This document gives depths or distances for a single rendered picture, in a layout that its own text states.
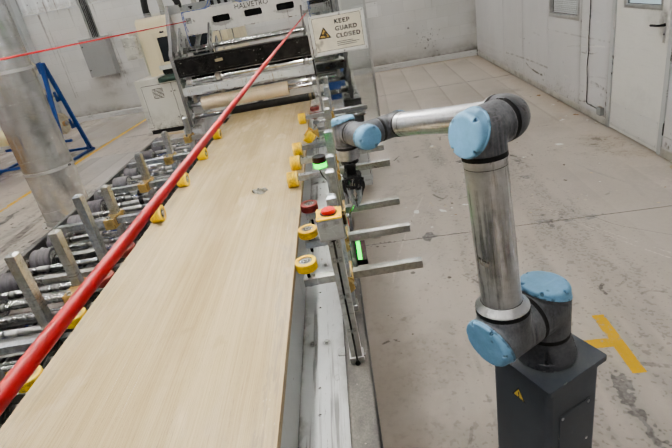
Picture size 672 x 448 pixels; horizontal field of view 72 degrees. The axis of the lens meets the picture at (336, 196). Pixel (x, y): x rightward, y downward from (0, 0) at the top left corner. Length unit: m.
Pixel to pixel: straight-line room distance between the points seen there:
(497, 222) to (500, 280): 0.17
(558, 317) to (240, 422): 0.92
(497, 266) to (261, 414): 0.70
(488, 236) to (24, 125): 4.83
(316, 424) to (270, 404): 0.33
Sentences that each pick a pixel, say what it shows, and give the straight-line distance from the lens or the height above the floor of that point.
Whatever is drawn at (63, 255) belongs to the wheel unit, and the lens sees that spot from 2.12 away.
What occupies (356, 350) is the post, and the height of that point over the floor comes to 0.75.
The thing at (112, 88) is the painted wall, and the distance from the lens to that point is 12.06.
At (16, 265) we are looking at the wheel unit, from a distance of 1.90.
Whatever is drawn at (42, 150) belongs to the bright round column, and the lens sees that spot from 5.52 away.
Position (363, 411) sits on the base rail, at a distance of 1.42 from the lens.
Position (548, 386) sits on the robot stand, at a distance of 1.61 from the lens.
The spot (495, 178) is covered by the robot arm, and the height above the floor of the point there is 1.28.
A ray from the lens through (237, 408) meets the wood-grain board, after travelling 1.25.
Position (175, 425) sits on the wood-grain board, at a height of 0.90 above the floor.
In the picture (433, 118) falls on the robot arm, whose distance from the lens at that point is 1.50.
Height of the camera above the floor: 1.76
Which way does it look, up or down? 23 degrees down
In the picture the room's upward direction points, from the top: 11 degrees counter-clockwise
